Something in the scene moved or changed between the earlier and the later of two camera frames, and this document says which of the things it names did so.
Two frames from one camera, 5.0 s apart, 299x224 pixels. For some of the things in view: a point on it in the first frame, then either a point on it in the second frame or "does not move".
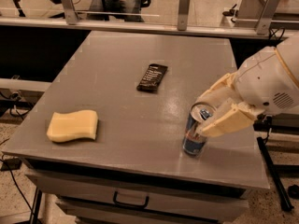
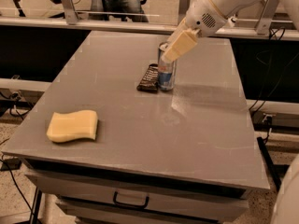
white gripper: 264,81 to 202,20
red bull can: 195,143 to 166,71
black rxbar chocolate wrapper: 152,77 does not move
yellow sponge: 73,125 does not move
